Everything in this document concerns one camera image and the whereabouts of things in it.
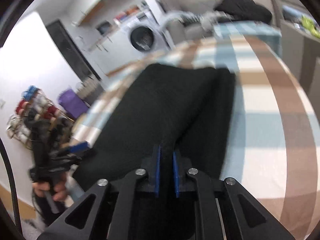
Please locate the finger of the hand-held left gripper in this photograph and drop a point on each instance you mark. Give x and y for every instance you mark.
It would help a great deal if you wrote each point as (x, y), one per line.
(76, 148)
(82, 156)

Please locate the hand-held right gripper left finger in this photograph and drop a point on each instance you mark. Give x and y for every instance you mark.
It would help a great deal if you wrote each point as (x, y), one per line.
(157, 175)

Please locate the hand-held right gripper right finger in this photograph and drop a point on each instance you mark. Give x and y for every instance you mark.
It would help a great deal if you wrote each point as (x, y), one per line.
(176, 177)

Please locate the black knit sweater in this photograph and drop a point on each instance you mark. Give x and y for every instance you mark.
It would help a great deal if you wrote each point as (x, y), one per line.
(162, 105)

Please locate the person's left hand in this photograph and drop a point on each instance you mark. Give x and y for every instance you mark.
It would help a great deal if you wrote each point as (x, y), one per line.
(60, 190)

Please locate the purple bag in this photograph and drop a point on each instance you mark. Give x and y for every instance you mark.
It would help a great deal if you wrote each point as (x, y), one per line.
(72, 103)

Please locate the shoe rack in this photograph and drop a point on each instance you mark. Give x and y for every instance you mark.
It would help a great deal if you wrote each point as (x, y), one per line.
(32, 115)

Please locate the black tall door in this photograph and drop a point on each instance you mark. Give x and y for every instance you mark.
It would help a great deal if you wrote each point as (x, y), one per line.
(72, 50)

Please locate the brown blue plaid tablecloth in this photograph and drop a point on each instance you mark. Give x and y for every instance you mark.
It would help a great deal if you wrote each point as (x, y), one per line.
(262, 130)

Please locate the white base cabinets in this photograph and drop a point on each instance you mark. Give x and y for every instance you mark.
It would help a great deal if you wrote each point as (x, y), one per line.
(110, 55)

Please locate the white washing machine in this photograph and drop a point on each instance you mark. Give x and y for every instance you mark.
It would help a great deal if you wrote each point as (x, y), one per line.
(142, 37)

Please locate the grey sofa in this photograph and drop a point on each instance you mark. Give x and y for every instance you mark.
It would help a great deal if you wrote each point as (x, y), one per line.
(190, 30)

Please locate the blue checked tablecloth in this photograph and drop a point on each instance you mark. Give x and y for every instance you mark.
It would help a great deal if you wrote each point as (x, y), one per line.
(250, 31)

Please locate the black jacket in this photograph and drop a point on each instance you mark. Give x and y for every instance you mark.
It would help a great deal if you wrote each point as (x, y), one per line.
(242, 8)

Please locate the green toy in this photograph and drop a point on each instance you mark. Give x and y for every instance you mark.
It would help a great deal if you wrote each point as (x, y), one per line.
(310, 25)

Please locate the white wall cabinets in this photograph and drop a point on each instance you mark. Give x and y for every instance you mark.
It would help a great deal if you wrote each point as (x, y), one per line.
(100, 2)

